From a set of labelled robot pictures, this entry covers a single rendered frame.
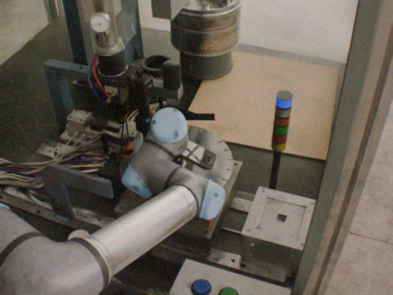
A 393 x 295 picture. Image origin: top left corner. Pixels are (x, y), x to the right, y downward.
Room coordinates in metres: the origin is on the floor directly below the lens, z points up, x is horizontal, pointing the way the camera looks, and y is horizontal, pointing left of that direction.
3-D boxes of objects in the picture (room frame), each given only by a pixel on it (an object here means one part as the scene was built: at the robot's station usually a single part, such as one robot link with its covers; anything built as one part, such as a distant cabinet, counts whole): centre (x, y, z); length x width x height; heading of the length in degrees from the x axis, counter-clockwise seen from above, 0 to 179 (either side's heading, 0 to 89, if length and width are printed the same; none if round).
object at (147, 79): (0.98, 0.06, 1.17); 0.06 x 0.05 x 0.20; 55
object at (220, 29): (1.74, -0.20, 0.93); 0.31 x 0.31 x 0.36
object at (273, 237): (0.77, -0.29, 0.82); 0.18 x 0.18 x 0.15; 64
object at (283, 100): (0.98, -0.32, 1.14); 0.05 x 0.04 x 0.03; 154
